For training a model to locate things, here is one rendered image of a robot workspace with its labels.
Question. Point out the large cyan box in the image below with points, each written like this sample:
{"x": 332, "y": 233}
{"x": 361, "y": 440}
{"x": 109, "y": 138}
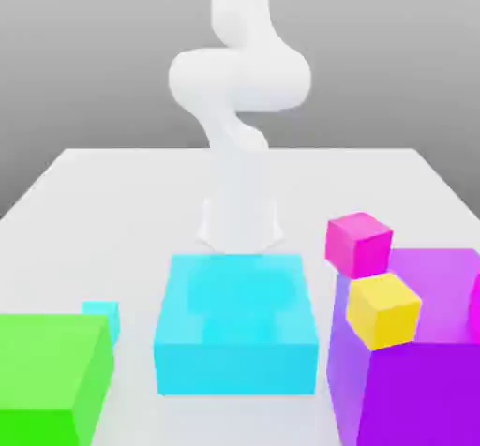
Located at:
{"x": 236, "y": 363}

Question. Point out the small yellow cube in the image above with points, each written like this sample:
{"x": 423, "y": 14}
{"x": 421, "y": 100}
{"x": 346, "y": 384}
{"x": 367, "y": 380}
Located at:
{"x": 382, "y": 311}

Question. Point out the large green box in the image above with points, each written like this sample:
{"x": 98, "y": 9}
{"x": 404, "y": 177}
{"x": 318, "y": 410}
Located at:
{"x": 41, "y": 359}

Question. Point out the small magenta cube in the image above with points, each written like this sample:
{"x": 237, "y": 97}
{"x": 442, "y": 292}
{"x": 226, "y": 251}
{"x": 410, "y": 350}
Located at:
{"x": 475, "y": 307}

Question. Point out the large purple box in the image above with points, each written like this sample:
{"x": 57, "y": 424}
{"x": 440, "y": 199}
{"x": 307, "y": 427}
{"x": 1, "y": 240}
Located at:
{"x": 423, "y": 393}

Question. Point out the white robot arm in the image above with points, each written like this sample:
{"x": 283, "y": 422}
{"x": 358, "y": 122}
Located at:
{"x": 240, "y": 78}

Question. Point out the small cyan cube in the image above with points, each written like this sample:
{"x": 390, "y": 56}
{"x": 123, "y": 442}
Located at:
{"x": 107, "y": 313}

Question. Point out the small pink cube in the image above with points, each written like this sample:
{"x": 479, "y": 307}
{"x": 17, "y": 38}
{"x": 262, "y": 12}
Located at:
{"x": 356, "y": 243}

